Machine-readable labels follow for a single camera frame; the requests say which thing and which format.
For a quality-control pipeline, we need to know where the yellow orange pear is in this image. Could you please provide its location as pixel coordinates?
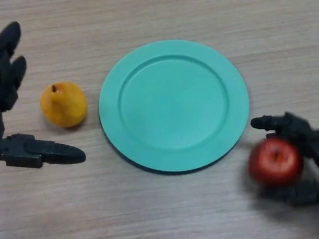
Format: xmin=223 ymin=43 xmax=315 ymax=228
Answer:
xmin=38 ymin=79 xmax=90 ymax=131

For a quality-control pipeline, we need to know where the red apple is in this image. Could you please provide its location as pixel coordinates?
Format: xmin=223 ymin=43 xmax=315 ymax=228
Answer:
xmin=245 ymin=134 xmax=307 ymax=190

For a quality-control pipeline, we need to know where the green round plate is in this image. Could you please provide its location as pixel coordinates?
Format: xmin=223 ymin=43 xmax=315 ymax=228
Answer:
xmin=92 ymin=32 xmax=257 ymax=183

